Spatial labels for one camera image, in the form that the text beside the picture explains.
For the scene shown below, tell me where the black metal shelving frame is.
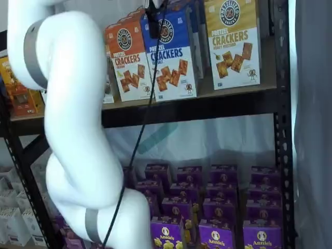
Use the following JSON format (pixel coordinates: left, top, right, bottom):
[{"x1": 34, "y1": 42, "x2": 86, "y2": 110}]
[{"x1": 0, "y1": 0, "x2": 298, "y2": 249}]

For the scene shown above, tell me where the black cable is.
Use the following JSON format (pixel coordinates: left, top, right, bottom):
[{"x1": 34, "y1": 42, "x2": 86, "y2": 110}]
[{"x1": 102, "y1": 0, "x2": 170, "y2": 248}]

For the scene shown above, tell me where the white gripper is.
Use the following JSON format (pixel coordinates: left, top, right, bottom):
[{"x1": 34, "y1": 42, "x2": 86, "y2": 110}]
[{"x1": 145, "y1": 0, "x2": 169, "y2": 39}]

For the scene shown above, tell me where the white carton box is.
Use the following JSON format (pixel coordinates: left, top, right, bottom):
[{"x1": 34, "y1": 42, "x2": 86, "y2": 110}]
[
  {"x1": 15, "y1": 190, "x2": 36, "y2": 211},
  {"x1": 0, "y1": 207, "x2": 26, "y2": 247},
  {"x1": 0, "y1": 170, "x2": 13, "y2": 191},
  {"x1": 22, "y1": 209, "x2": 44, "y2": 238},
  {"x1": 31, "y1": 233, "x2": 52, "y2": 248}
]

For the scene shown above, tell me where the orange yellow snack box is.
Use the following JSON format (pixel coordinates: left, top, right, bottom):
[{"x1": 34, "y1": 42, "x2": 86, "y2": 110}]
[{"x1": 0, "y1": 56, "x2": 44, "y2": 117}]

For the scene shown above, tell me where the Simple Mills bars box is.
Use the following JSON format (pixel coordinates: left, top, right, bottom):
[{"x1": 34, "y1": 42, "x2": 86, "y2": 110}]
[{"x1": 103, "y1": 77, "x2": 115, "y2": 104}]

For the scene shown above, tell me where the wooden shelf board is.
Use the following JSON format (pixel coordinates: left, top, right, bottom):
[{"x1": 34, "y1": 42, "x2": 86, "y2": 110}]
[{"x1": 10, "y1": 85, "x2": 277, "y2": 122}]

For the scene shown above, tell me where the purple Annie's snack box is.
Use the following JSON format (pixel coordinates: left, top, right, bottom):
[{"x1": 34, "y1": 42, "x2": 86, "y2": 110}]
[
  {"x1": 135, "y1": 179, "x2": 165, "y2": 198},
  {"x1": 161, "y1": 197, "x2": 194, "y2": 220},
  {"x1": 144, "y1": 163, "x2": 172, "y2": 183},
  {"x1": 251, "y1": 165, "x2": 281, "y2": 185},
  {"x1": 142, "y1": 195, "x2": 162, "y2": 219},
  {"x1": 198, "y1": 218, "x2": 236, "y2": 249},
  {"x1": 61, "y1": 227, "x2": 88, "y2": 249},
  {"x1": 176, "y1": 165, "x2": 203, "y2": 184},
  {"x1": 247, "y1": 182, "x2": 282, "y2": 202},
  {"x1": 53, "y1": 214, "x2": 69, "y2": 236},
  {"x1": 202, "y1": 198, "x2": 237, "y2": 222},
  {"x1": 243, "y1": 224, "x2": 282, "y2": 249},
  {"x1": 209, "y1": 164, "x2": 238, "y2": 184},
  {"x1": 245, "y1": 199, "x2": 282, "y2": 224},
  {"x1": 205, "y1": 182, "x2": 238, "y2": 201},
  {"x1": 169, "y1": 182, "x2": 199, "y2": 201},
  {"x1": 150, "y1": 216, "x2": 188, "y2": 249}
]

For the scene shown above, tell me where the yellow white pretzel crackers box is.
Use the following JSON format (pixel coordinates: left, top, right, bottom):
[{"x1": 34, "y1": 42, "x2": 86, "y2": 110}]
[{"x1": 204, "y1": 0, "x2": 261, "y2": 91}]

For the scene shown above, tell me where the blue white pretzel crackers box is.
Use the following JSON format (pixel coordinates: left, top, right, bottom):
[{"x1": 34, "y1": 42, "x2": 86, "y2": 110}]
[
  {"x1": 165, "y1": 0, "x2": 211, "y2": 80},
  {"x1": 141, "y1": 5, "x2": 198, "y2": 103}
]

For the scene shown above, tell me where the orange white pretzel crackers box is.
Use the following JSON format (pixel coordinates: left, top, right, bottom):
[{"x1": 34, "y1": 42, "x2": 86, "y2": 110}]
[
  {"x1": 116, "y1": 14, "x2": 145, "y2": 24},
  {"x1": 128, "y1": 8, "x2": 147, "y2": 18},
  {"x1": 104, "y1": 19, "x2": 156, "y2": 103}
]

